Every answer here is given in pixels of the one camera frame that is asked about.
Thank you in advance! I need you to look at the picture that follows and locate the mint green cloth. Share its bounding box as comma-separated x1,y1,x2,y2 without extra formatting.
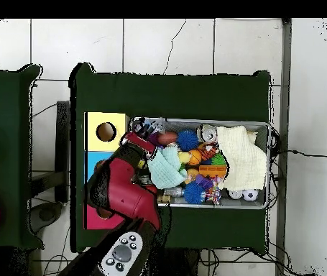
147,145,188,190

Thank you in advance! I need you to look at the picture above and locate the wooden box with three holes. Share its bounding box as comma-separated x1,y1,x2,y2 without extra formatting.
83,111,130,231

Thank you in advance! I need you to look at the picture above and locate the brown toy football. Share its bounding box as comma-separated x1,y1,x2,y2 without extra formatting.
157,131,179,146

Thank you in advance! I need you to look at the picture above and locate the blue rubber koosh ball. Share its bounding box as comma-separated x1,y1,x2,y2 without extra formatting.
183,181,207,205
176,129,200,152

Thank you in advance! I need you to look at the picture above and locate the dark green table cloth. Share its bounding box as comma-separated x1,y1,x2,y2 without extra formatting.
69,62,272,255
0,63,44,249

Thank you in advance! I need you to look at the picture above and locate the orange toy basketball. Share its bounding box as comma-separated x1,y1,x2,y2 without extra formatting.
188,148,203,166

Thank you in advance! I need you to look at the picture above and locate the dented white soda can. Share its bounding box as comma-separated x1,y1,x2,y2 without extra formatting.
196,123,218,143

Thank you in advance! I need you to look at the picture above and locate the orange plastic bubble tray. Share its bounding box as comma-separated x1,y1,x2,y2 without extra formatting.
198,164,228,178

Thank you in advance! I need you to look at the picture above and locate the black stand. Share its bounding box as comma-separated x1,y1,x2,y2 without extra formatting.
54,100,71,203

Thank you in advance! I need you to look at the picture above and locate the multicoloured patterned cloth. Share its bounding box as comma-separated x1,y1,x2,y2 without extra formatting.
204,176,223,206

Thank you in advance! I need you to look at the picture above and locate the cream knitted cloth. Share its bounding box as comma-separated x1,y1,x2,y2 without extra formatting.
214,125,268,192

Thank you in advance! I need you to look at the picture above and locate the dark grey rounded base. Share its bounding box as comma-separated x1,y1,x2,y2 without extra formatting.
29,201,66,235

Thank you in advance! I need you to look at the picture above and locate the small soccer ball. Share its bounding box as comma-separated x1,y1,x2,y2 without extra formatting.
241,188,259,201

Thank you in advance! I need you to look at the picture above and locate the grey metal bar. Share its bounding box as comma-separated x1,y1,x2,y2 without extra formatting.
275,18,293,276

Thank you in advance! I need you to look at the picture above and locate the wire mesh bin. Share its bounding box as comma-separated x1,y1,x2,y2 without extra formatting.
126,116,272,210

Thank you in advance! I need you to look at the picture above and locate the black cable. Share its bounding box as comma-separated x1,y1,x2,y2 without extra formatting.
272,148,327,158

